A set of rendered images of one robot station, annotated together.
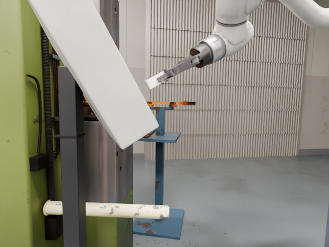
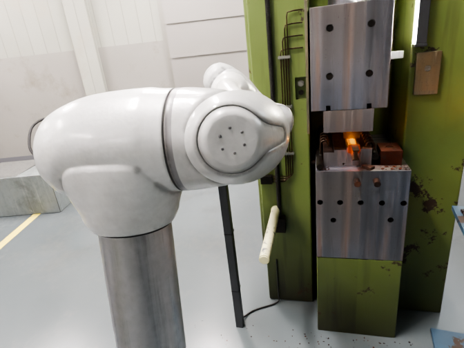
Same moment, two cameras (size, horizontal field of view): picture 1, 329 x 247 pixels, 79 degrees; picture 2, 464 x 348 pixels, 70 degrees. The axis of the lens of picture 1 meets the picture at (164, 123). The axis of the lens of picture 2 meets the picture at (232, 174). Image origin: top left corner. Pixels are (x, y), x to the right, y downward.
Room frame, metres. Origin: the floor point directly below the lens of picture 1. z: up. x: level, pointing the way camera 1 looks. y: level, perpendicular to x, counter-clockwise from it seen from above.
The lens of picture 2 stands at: (0.84, -1.17, 1.47)
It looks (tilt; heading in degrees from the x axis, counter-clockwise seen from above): 21 degrees down; 103
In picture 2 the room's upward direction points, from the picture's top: 6 degrees counter-clockwise
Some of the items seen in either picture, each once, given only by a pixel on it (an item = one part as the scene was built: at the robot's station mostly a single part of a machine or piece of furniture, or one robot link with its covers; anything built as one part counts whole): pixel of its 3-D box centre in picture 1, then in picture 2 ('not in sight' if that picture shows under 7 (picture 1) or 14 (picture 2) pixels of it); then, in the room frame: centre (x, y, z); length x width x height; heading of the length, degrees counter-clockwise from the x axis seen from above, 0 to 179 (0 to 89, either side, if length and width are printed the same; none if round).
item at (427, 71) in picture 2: not in sight; (427, 73); (1.35, 0.39, 1.27); 0.09 x 0.02 x 0.17; 177
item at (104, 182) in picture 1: (76, 157); (353, 190); (1.09, 0.49, 0.69); 0.56 x 0.38 x 0.45; 87
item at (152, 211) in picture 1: (107, 209); (270, 232); (0.68, 0.20, 0.62); 0.44 x 0.05 x 0.05; 87
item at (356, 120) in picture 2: not in sight; (344, 110); (1.04, 0.48, 1.12); 0.42 x 0.20 x 0.10; 87
